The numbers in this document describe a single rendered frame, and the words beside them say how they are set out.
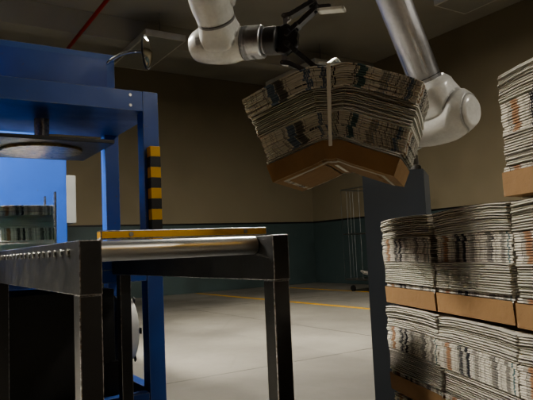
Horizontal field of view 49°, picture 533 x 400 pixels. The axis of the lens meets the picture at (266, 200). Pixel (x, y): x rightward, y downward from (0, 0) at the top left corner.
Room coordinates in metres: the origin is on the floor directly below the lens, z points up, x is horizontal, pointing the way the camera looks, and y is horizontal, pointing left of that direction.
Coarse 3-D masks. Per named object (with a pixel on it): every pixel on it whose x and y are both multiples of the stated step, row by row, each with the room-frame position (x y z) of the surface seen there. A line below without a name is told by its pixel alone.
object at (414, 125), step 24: (360, 72) 1.30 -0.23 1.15; (384, 72) 1.28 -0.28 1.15; (360, 96) 1.30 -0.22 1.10; (384, 96) 1.28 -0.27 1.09; (408, 96) 1.27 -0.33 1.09; (360, 120) 1.31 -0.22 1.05; (384, 120) 1.29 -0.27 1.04; (408, 120) 1.27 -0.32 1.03; (360, 144) 1.31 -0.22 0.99; (384, 144) 1.29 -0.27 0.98; (408, 144) 1.32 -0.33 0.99; (360, 168) 1.32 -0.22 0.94; (408, 168) 1.54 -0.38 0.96
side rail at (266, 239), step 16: (272, 240) 1.53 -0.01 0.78; (208, 256) 1.85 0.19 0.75; (224, 256) 1.75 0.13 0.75; (240, 256) 1.67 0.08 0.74; (256, 256) 1.60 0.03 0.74; (272, 256) 1.53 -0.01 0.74; (288, 256) 1.56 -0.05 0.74; (128, 272) 2.47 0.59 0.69; (144, 272) 2.31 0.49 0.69; (160, 272) 2.18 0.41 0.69; (176, 272) 2.06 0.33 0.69; (192, 272) 1.95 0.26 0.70; (208, 272) 1.85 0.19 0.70; (224, 272) 1.76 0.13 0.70; (240, 272) 1.68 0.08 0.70; (256, 272) 1.60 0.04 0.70; (272, 272) 1.54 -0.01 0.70; (288, 272) 1.55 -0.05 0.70
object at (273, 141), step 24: (264, 96) 1.37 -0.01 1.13; (288, 96) 1.35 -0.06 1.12; (312, 96) 1.33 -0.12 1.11; (264, 120) 1.37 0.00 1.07; (288, 120) 1.35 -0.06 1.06; (312, 120) 1.34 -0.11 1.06; (264, 144) 1.38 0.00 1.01; (288, 144) 1.36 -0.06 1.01; (312, 168) 1.36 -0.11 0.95; (336, 168) 1.46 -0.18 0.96
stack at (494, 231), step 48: (384, 240) 1.59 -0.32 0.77; (432, 240) 1.33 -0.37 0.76; (480, 240) 1.14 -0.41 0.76; (528, 240) 1.00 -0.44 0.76; (432, 288) 1.34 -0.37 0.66; (480, 288) 1.14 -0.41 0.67; (528, 288) 1.00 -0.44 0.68; (432, 336) 1.35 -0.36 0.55; (480, 336) 1.16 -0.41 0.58; (528, 336) 1.01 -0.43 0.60; (432, 384) 1.37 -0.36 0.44; (480, 384) 1.18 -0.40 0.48; (528, 384) 1.01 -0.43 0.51
